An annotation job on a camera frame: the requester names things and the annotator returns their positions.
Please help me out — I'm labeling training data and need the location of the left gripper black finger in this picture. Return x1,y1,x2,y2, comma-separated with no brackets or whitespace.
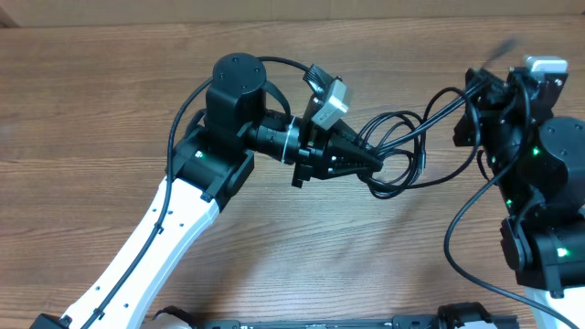
325,136,383,178
335,120,373,151

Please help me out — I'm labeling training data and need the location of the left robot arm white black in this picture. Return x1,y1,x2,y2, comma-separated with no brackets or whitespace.
34,53,383,328

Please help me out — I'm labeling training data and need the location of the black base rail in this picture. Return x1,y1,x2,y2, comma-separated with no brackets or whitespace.
150,301,520,329

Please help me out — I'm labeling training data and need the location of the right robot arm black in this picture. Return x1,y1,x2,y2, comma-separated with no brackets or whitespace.
453,60,584,328

